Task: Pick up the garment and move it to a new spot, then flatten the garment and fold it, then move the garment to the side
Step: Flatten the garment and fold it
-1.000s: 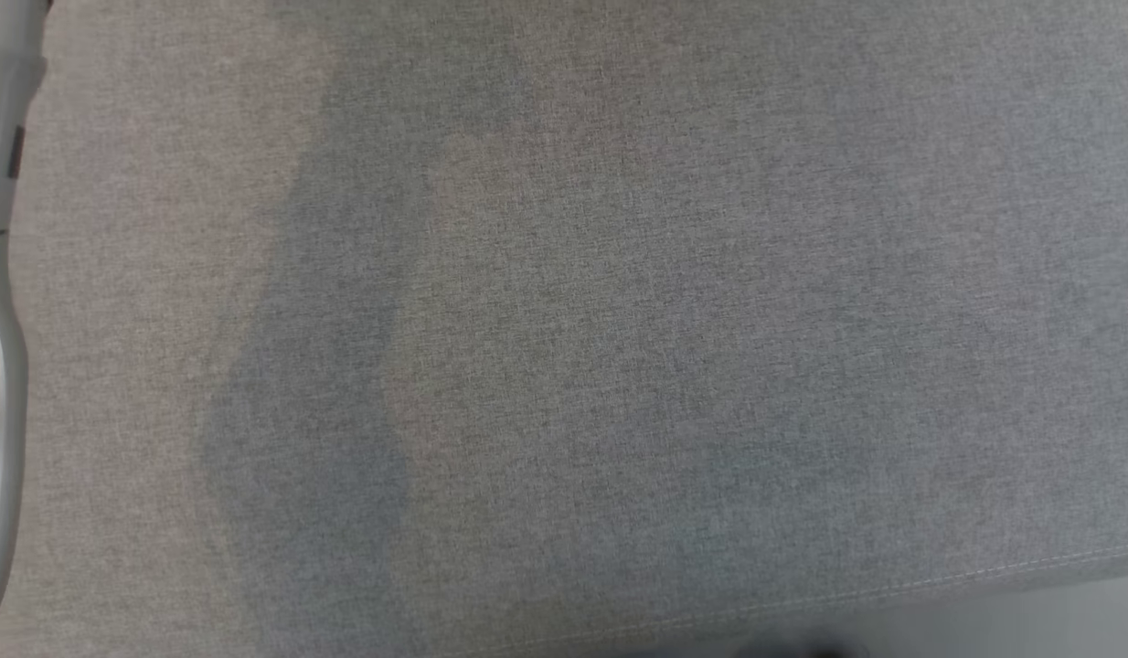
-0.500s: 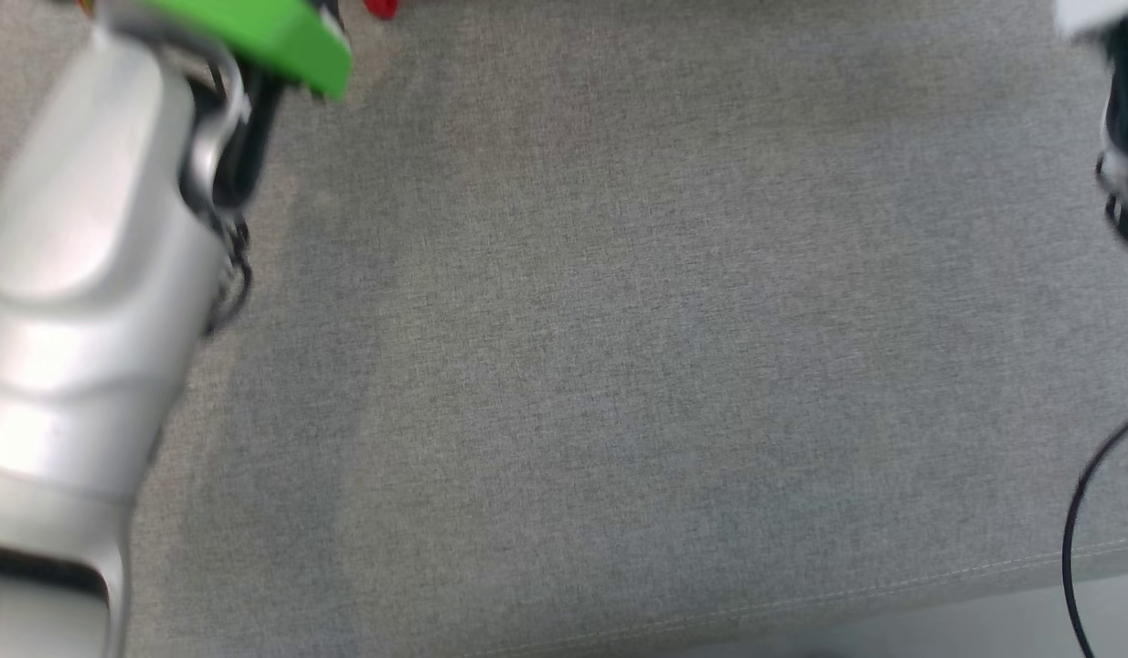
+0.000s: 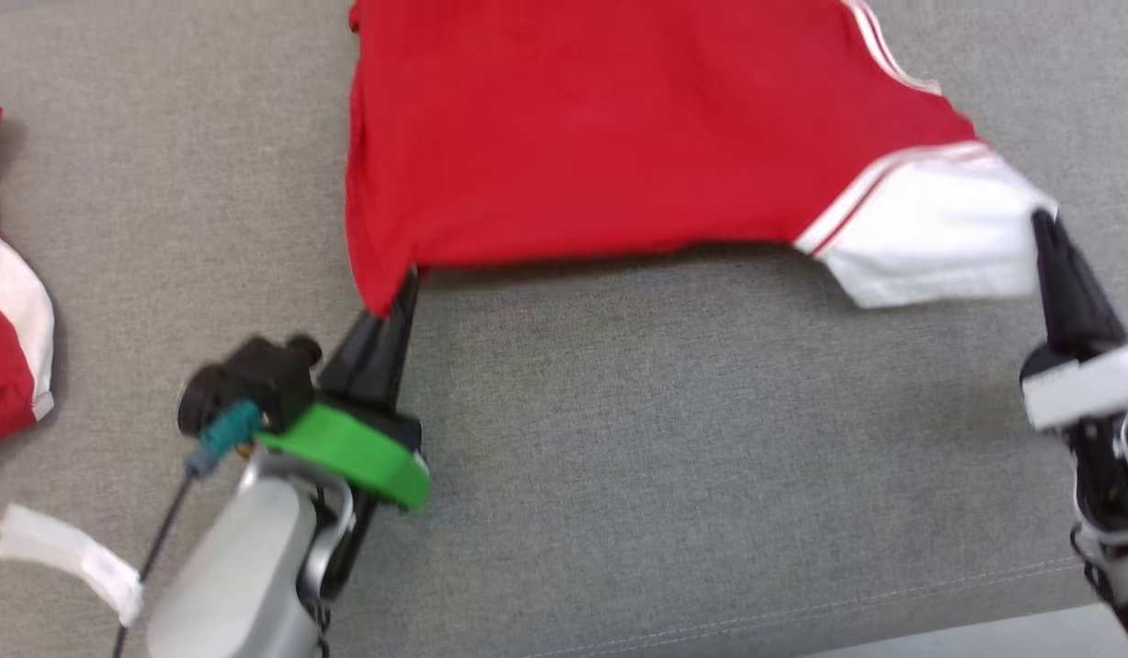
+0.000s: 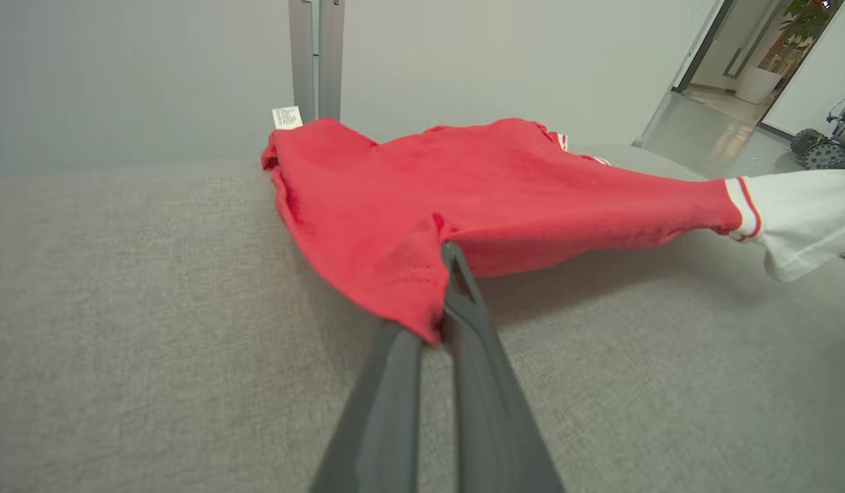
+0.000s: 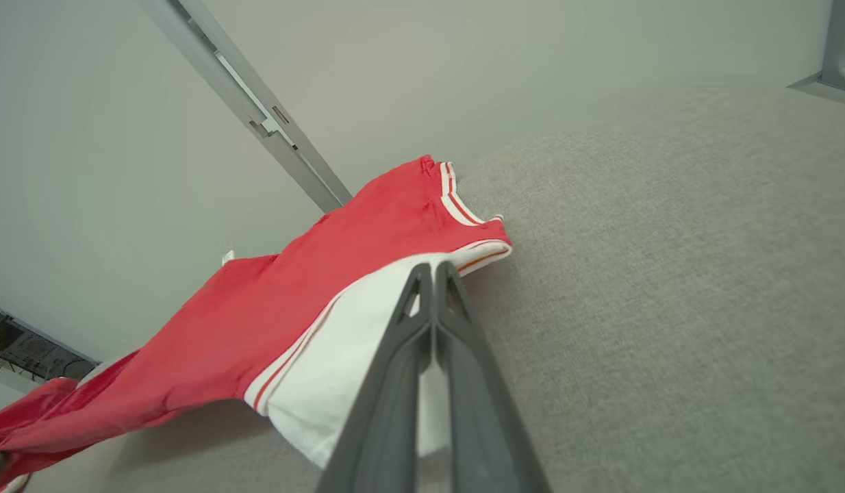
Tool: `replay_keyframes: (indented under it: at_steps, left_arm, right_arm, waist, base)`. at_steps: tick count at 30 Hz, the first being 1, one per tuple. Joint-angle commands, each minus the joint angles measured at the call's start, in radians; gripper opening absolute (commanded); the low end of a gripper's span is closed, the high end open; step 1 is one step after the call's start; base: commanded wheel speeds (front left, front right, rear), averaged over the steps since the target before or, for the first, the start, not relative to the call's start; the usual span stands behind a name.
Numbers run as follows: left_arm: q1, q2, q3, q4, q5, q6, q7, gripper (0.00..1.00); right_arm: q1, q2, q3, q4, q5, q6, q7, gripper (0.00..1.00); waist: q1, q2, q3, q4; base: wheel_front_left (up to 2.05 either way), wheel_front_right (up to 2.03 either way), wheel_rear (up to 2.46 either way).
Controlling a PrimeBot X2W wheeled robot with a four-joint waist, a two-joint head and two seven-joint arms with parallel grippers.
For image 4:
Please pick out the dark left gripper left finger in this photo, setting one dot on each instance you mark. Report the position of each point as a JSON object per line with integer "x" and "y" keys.
{"x": 381, "y": 424}

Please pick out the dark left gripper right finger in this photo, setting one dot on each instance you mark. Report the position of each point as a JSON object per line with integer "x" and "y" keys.
{"x": 491, "y": 411}

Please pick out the red shirt with white sleeves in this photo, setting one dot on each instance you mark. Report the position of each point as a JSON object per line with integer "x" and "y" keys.
{"x": 505, "y": 198}

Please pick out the white planter pot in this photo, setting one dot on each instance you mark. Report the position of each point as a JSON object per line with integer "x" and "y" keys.
{"x": 758, "y": 85}

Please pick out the wheeled rover robot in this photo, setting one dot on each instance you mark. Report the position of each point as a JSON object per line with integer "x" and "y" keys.
{"x": 830, "y": 144}

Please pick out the green potted plant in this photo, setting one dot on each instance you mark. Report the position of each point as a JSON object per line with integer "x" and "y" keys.
{"x": 809, "y": 17}

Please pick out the grey metal partition post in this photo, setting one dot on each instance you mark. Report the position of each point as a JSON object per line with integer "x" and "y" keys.
{"x": 316, "y": 55}

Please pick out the dark door frame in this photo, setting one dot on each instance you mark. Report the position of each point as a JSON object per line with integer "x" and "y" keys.
{"x": 703, "y": 44}

